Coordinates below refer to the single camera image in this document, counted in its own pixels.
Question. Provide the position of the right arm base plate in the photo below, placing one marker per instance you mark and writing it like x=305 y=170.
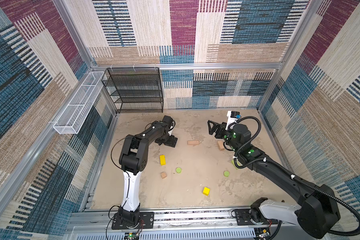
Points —
x=246 y=217

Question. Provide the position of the natural wood block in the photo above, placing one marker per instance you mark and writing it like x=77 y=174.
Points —
x=193 y=143
x=221 y=145

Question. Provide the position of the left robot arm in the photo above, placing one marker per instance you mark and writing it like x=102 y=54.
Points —
x=133 y=160

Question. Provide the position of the black wire shelf rack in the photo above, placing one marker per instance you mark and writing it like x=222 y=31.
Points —
x=135 y=90

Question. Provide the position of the green rectangular block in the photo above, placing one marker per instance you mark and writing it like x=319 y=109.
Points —
x=233 y=163

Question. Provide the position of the white wire mesh basket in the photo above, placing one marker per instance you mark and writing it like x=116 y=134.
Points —
x=77 y=110

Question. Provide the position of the yellow rectangular block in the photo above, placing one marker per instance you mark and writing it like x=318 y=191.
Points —
x=162 y=160

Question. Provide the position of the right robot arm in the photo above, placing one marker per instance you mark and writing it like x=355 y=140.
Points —
x=317 y=207

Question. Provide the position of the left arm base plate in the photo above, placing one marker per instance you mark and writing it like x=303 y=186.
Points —
x=144 y=220

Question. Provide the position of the small natural wood cube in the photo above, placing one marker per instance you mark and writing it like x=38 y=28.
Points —
x=163 y=175

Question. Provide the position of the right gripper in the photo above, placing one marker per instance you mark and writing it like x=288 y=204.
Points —
x=221 y=128

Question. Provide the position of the yellow cube block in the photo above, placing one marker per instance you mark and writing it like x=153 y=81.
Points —
x=206 y=191

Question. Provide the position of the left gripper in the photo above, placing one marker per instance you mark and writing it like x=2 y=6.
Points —
x=172 y=141

